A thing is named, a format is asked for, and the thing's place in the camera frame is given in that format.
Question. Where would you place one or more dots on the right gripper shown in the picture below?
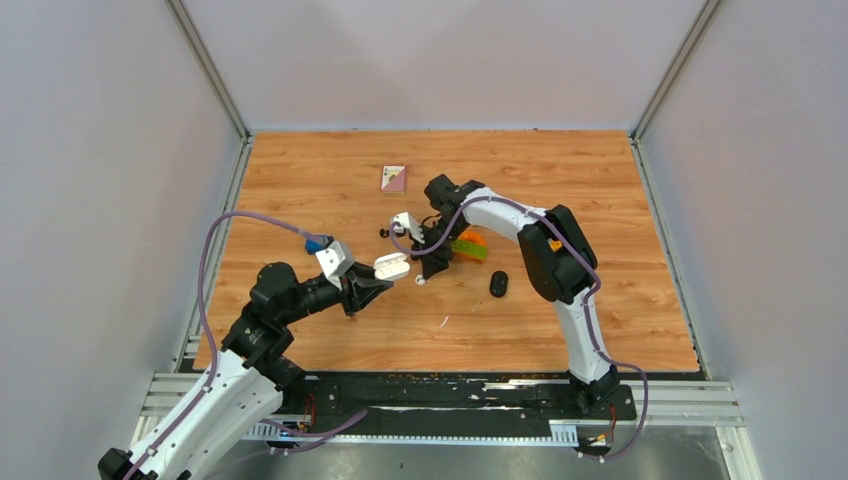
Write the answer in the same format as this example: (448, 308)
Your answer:
(435, 261)

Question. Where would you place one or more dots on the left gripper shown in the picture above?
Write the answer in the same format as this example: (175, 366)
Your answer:
(364, 290)

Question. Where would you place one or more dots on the white earbud charging case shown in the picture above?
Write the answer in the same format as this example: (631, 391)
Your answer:
(392, 266)

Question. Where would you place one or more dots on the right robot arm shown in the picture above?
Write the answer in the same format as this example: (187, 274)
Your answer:
(559, 262)

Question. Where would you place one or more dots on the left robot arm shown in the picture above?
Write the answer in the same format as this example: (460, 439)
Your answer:
(249, 378)

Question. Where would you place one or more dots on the black earbud charging case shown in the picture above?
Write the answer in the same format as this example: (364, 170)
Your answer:
(498, 285)

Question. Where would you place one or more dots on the orange toy piece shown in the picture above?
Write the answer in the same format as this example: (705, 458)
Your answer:
(474, 237)

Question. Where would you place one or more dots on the blue small object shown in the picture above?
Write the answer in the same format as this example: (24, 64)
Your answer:
(317, 243)

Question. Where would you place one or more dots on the playing card box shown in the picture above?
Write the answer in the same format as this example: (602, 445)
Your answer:
(394, 179)

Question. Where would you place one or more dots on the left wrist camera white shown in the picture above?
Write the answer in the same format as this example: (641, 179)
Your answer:
(335, 260)

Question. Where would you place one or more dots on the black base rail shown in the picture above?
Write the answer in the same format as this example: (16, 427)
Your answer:
(450, 404)

